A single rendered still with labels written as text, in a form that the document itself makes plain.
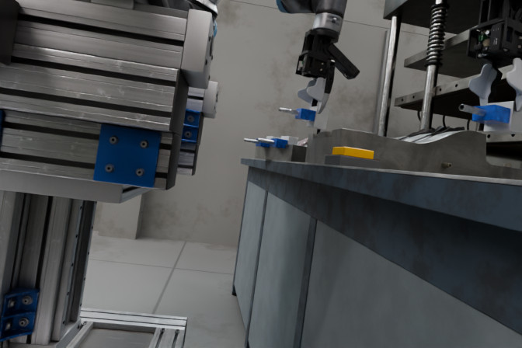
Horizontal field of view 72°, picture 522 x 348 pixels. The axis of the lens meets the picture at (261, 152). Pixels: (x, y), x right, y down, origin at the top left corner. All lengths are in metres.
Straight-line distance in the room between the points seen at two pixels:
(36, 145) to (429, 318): 0.58
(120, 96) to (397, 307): 0.48
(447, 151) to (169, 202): 2.71
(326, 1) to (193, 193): 2.56
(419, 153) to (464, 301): 0.54
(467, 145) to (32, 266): 1.01
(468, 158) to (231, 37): 2.75
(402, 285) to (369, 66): 3.22
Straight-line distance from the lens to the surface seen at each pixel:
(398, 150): 0.91
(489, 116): 0.76
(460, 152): 1.00
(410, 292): 0.54
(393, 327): 0.58
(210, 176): 3.30
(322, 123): 0.97
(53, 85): 0.59
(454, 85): 1.95
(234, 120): 3.32
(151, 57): 0.56
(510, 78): 0.76
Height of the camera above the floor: 0.79
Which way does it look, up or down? 2 degrees up
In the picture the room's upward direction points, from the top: 8 degrees clockwise
